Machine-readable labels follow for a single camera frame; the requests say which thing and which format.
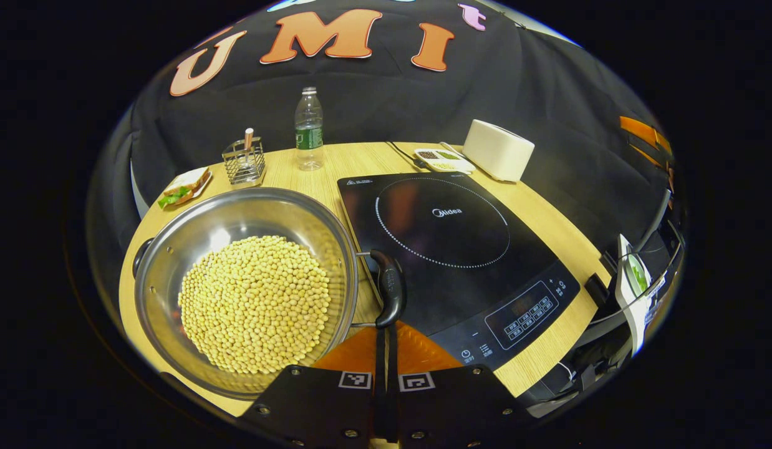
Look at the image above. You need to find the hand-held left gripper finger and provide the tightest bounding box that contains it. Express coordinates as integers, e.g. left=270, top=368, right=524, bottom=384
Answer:
left=239, top=324, right=387, bottom=449
left=387, top=321, right=530, bottom=449

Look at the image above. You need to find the black induction cooktop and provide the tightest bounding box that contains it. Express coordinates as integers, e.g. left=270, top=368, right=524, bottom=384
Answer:
left=337, top=172, right=581, bottom=372

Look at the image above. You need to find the steel pot with black handles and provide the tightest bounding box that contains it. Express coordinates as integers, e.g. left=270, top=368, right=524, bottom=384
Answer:
left=132, top=187, right=407, bottom=400

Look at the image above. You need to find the white toaster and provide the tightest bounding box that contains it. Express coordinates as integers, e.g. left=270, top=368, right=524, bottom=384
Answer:
left=462, top=119, right=536, bottom=183

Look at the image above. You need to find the heap of soybeans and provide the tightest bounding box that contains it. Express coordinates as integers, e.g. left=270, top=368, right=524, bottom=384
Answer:
left=178, top=235, right=332, bottom=375

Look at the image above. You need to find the bowl with green contents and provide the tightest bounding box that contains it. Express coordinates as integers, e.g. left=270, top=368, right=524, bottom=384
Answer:
left=629, top=259, right=650, bottom=297

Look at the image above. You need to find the black table clamp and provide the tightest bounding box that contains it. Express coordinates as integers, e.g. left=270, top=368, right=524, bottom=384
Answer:
left=584, top=274, right=611, bottom=307

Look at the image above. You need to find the white side stand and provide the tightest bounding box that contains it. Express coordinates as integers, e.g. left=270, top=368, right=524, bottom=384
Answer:
left=615, top=234, right=650, bottom=356

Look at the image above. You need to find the white divided dish with beans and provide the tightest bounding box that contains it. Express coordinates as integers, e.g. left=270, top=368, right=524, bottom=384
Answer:
left=414, top=148, right=476, bottom=174

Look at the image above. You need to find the black backdrop cloth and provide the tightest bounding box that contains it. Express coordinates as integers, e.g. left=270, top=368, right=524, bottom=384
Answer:
left=85, top=0, right=677, bottom=275

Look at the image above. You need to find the clear plastic water bottle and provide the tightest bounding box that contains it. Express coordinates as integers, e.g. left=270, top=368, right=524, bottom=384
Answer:
left=294, top=87, right=325, bottom=171

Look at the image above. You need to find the sandwich on white plate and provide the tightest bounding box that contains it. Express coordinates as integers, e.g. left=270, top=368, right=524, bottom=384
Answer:
left=158, top=167, right=212, bottom=210

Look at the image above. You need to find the black power cable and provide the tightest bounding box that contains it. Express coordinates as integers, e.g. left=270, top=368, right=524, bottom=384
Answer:
left=386, top=141, right=427, bottom=170

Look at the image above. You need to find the metal wire basket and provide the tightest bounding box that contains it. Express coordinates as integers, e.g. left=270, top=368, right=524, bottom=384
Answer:
left=222, top=128, right=266, bottom=186

